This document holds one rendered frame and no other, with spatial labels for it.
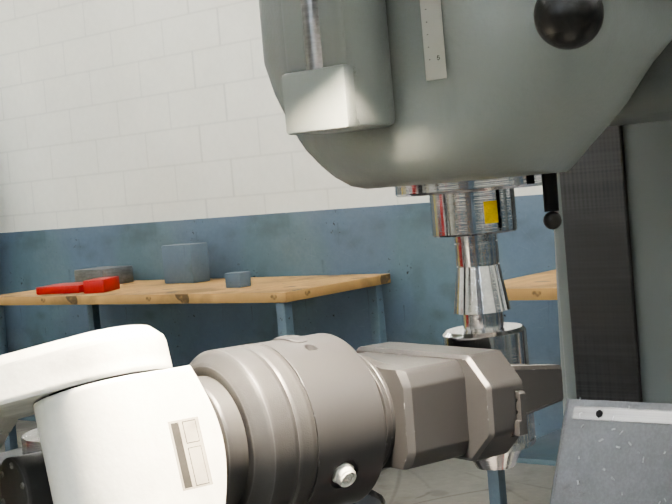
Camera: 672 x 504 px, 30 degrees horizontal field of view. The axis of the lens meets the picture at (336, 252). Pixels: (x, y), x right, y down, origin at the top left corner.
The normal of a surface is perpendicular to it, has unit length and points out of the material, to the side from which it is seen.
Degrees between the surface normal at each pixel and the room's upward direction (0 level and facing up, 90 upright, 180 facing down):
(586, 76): 118
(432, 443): 90
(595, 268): 90
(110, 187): 90
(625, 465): 64
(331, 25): 90
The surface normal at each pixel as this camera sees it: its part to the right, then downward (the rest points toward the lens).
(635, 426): -0.60, -0.37
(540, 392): 0.61, -0.01
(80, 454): -0.33, -0.10
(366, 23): 0.77, -0.04
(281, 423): 0.55, -0.29
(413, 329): -0.63, 0.10
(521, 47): 0.21, 0.28
